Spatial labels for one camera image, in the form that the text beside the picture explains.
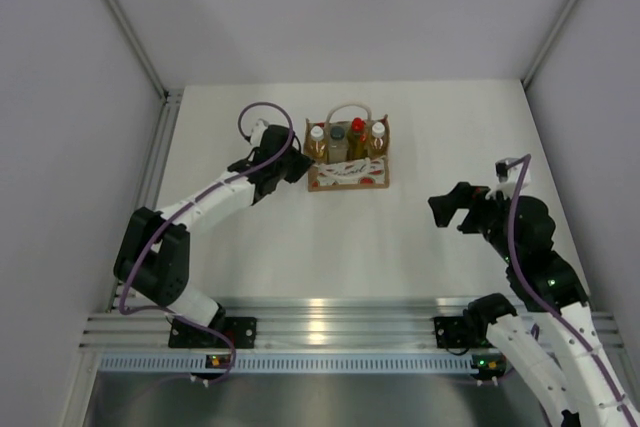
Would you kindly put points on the clear bottle dark cap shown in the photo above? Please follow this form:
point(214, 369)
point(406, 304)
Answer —
point(338, 146)

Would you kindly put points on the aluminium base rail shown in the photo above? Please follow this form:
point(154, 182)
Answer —
point(294, 325)

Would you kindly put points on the amber bottle white cap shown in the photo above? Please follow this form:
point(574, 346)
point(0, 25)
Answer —
point(317, 143)
point(377, 140)

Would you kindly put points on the left aluminium frame post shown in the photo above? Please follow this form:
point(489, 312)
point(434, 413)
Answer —
point(136, 47)

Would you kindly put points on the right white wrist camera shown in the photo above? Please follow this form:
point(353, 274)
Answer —
point(508, 172)

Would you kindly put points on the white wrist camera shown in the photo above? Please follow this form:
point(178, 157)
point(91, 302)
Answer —
point(257, 132)
point(508, 172)

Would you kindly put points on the aluminium frame post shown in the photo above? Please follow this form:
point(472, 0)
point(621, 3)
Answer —
point(551, 37)
point(136, 47)

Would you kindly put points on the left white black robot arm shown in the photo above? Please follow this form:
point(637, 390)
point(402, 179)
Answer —
point(154, 256)

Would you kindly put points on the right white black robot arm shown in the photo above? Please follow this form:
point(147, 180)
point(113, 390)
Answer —
point(561, 359)

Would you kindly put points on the yellow bottle red cap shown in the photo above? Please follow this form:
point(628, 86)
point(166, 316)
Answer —
point(357, 138)

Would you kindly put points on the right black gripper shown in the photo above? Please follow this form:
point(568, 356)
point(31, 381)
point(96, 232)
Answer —
point(463, 196)

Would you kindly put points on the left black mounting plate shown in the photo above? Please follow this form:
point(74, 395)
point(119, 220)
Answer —
point(241, 332)

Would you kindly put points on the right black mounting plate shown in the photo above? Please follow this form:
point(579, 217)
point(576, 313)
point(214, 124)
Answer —
point(455, 335)

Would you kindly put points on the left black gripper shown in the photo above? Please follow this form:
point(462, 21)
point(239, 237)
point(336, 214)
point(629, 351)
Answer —
point(303, 164)

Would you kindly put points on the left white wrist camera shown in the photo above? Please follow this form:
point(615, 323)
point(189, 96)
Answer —
point(257, 132)

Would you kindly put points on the white slotted cable duct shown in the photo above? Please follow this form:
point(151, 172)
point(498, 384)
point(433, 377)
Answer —
point(253, 363)

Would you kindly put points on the watermelon print canvas bag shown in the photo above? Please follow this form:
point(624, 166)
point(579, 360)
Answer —
point(366, 173)

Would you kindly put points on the right aluminium frame post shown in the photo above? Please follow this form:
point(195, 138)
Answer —
point(551, 37)

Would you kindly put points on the black mounting plate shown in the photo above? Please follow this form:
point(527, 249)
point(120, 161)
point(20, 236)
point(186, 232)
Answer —
point(241, 332)
point(455, 335)

